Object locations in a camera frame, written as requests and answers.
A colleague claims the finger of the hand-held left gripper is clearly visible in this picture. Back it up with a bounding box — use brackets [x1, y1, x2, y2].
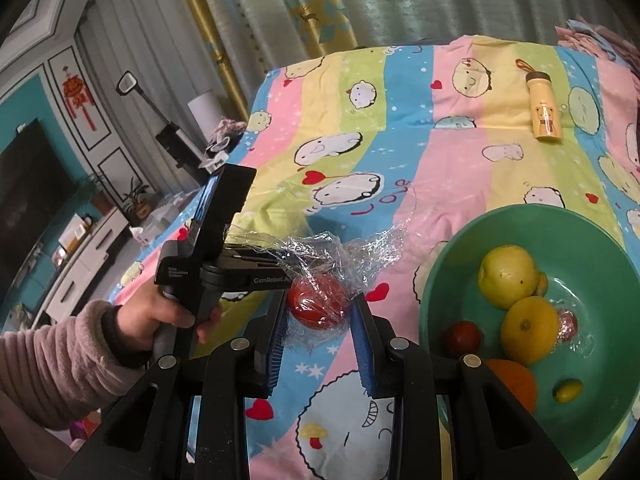
[235, 252, 303, 273]
[224, 241, 288, 256]

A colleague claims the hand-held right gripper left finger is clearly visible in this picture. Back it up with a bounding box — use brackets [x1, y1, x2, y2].
[60, 300, 292, 480]

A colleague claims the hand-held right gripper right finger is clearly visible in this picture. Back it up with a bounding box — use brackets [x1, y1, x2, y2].
[350, 292, 561, 480]

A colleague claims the large red tomato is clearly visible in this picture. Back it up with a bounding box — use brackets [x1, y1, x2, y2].
[287, 272, 351, 331]

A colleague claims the clear plastic wrap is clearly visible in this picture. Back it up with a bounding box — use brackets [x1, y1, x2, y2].
[225, 225, 408, 351]

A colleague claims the dark red tomato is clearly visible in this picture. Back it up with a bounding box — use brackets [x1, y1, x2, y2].
[442, 321, 485, 357]

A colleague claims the orange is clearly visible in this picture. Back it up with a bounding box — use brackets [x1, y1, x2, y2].
[485, 358, 540, 413]

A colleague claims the yellow-green pear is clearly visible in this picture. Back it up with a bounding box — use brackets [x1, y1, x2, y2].
[477, 245, 542, 310]

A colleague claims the large yellow lemon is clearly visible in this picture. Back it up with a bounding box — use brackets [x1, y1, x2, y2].
[500, 296, 561, 366]

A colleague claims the small red tomato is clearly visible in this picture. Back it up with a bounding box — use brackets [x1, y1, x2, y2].
[556, 309, 581, 343]

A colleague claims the green plastic bowl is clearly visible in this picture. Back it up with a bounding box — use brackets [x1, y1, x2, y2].
[412, 204, 640, 476]

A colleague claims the person's left forearm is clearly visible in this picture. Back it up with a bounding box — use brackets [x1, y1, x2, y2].
[0, 300, 146, 431]

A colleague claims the person's left hand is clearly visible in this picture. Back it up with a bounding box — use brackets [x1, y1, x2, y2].
[116, 284, 224, 356]

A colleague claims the white tissue box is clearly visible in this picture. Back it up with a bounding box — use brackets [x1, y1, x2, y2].
[130, 227, 166, 246]

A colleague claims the black stand with mirror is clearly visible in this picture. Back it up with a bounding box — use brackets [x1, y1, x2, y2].
[116, 72, 212, 171]

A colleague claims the potted plant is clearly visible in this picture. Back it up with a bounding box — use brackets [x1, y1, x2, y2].
[77, 172, 113, 213]
[122, 177, 151, 226]

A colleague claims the white lamp shade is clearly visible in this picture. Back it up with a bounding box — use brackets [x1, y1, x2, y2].
[187, 89, 226, 133]

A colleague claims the white television cabinet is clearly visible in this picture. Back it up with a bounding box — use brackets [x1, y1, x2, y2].
[30, 207, 136, 331]

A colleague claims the pastel striped printed blanket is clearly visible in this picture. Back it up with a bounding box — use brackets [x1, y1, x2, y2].
[107, 35, 640, 480]

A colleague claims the grey curtain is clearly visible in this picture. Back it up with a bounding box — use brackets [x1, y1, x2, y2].
[220, 0, 576, 61]
[75, 0, 251, 196]

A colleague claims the black television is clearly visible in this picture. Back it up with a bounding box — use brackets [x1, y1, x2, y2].
[0, 119, 78, 306]

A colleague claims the yellow patterned curtain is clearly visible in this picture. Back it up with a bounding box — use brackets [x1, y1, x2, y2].
[170, 0, 358, 126]

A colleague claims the yellow bear print bottle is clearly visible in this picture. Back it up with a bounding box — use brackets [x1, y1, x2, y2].
[516, 58, 562, 142]

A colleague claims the pile of folded clothes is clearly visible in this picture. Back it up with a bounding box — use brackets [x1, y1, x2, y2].
[554, 17, 633, 68]

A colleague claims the red knot wall ornament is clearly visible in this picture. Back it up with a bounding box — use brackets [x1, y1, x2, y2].
[62, 64, 97, 132]

